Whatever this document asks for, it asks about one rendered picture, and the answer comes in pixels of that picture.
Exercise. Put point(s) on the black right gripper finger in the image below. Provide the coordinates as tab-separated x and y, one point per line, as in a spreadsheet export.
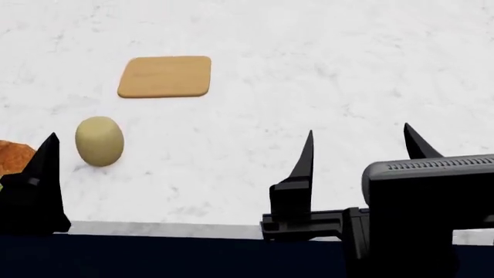
417	149
299	191

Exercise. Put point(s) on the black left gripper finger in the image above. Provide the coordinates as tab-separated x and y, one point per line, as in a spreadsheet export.
40	197

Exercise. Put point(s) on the brown crusty bread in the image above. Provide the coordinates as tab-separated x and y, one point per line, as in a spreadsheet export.
13	157

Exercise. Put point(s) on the pale yellow rounded cheese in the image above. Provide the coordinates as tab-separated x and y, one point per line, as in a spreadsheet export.
99	142

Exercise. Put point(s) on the tan wooden cutting board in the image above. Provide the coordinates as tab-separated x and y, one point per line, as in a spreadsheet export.
165	77

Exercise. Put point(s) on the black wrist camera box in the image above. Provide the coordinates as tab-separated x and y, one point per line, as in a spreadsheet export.
428	194

